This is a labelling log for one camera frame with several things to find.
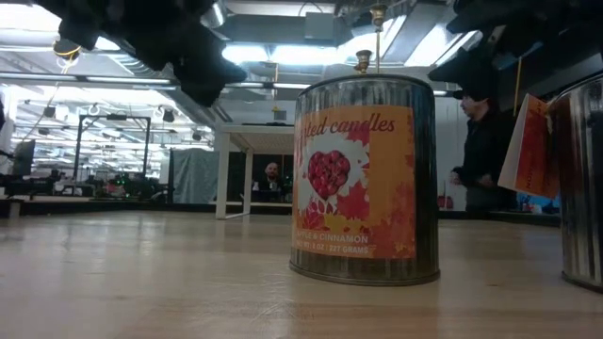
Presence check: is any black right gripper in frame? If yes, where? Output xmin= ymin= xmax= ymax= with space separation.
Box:
xmin=427 ymin=0 xmax=603 ymax=99

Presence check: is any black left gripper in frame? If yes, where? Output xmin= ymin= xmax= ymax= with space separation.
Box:
xmin=107 ymin=0 xmax=249 ymax=107

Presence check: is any tall brass candlestick holder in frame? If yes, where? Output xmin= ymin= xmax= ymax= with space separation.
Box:
xmin=369 ymin=3 xmax=388 ymax=75

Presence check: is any short brass candlestick holder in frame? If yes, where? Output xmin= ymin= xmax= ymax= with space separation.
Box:
xmin=353 ymin=49 xmax=373 ymax=75

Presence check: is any candle tin with orange label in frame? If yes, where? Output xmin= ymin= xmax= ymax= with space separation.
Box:
xmin=288 ymin=73 xmax=442 ymax=287

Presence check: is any silver ribbed candle tin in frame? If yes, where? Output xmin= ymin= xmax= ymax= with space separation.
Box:
xmin=546 ymin=73 xmax=603 ymax=296

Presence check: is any long ceiling light tube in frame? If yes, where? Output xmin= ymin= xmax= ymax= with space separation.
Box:
xmin=0 ymin=73 xmax=456 ymax=98

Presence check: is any small white shelf table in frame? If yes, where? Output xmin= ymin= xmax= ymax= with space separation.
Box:
xmin=214 ymin=123 xmax=296 ymax=221

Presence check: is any grey cloth cover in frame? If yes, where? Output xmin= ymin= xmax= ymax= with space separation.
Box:
xmin=168 ymin=148 xmax=220 ymax=205

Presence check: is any standing person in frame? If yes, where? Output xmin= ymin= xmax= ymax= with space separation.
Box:
xmin=449 ymin=89 xmax=519 ymax=212

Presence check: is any seated person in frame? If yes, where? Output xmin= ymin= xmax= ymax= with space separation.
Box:
xmin=256 ymin=162 xmax=284 ymax=203

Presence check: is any orange white paper tag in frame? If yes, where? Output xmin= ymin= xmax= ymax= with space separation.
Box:
xmin=497 ymin=93 xmax=561 ymax=200

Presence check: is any dark computer monitor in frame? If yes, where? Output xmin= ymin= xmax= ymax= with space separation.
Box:
xmin=11 ymin=139 xmax=37 ymax=178

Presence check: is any yellow hanging cable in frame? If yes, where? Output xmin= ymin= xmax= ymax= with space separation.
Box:
xmin=513 ymin=56 xmax=523 ymax=119

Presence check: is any round silver air duct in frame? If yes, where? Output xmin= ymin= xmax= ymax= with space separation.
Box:
xmin=200 ymin=0 xmax=227 ymax=28

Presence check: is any black ceiling device yellow cable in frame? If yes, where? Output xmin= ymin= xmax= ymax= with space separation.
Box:
xmin=52 ymin=37 xmax=84 ymax=61

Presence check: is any black metal frame rig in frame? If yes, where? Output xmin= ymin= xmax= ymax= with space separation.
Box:
xmin=73 ymin=113 xmax=152 ymax=197

